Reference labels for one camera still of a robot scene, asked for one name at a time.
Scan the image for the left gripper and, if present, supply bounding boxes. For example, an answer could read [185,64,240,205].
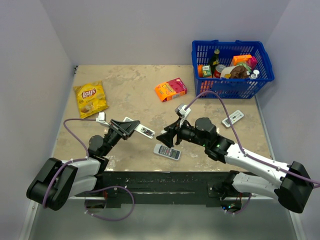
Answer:
[101,119,140,157]

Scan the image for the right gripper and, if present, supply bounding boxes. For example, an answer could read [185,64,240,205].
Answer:
[156,116,208,148]

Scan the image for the white long remote control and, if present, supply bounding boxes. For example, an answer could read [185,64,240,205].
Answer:
[134,123,155,139]

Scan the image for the black battery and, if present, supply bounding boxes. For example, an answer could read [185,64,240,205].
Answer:
[141,127,152,134]
[142,128,154,137]

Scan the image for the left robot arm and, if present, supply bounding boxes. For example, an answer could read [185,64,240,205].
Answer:
[26,118,141,211]

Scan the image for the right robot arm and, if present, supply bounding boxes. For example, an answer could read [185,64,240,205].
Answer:
[156,117,314,214]

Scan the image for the grey-faced remote control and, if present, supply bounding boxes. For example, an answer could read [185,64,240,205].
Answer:
[153,143,181,161]

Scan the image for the small white remote control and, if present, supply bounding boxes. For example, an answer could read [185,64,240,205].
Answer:
[221,110,245,128]

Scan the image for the orange pink sponge box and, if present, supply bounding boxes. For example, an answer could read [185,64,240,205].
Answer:
[154,77,188,103]

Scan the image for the yellow Lays chips bag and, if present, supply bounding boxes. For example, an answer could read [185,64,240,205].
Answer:
[73,80,109,119]

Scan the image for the green yellow carton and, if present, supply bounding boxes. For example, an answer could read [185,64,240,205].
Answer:
[201,65,212,78]

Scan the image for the dark glass bottle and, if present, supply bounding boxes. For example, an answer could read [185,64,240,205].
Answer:
[208,48,220,75]

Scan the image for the blue plastic basket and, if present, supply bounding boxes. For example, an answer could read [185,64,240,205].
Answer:
[191,40,275,99]

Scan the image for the brown snack packet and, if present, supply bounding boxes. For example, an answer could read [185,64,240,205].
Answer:
[220,65,250,79]

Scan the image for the white bottle cap item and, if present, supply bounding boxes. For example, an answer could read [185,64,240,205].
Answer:
[250,69,260,80]

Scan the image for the orange pink box in basket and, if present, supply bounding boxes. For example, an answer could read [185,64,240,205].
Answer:
[230,54,258,72]

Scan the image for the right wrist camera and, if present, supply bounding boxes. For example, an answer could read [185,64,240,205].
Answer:
[174,103,191,127]

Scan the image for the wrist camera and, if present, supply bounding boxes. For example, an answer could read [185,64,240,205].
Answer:
[95,111,110,128]
[174,103,191,127]

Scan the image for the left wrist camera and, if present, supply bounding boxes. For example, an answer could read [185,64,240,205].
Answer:
[95,111,110,128]

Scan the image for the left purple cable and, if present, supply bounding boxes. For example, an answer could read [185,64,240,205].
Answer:
[41,117,100,210]

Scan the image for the black table front rail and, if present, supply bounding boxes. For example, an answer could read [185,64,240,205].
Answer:
[76,171,250,208]

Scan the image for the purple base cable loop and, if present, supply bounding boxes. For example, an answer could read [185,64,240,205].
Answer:
[84,184,136,222]

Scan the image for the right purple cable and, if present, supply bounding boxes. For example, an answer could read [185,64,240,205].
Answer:
[184,90,320,216]

